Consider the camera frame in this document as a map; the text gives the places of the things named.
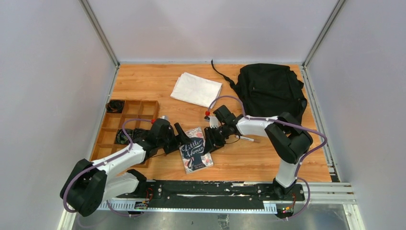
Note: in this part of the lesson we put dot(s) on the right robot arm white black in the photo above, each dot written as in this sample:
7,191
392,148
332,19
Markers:
288,138

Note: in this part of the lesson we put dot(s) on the folded white cloth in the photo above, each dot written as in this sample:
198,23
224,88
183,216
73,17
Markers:
196,90

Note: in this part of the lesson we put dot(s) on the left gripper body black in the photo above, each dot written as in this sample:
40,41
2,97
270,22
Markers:
176,142

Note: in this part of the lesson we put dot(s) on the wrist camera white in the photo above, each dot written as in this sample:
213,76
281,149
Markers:
213,122
165,117

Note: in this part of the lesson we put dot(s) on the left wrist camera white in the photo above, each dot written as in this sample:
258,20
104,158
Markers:
165,117

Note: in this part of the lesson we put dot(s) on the brown capped white marker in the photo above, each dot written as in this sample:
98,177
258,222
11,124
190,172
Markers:
248,139

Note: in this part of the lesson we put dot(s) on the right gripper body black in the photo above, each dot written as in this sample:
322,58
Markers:
220,133

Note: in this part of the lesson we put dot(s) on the wooden compartment tray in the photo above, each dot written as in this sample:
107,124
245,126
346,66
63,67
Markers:
134,115

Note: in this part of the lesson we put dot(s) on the Little Women book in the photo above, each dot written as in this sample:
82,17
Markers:
192,154

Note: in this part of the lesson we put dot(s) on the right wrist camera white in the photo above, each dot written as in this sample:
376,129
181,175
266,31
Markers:
213,122

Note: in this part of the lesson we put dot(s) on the black student backpack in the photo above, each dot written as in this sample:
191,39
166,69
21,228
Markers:
268,90

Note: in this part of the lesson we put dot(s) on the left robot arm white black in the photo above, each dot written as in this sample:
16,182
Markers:
91,183

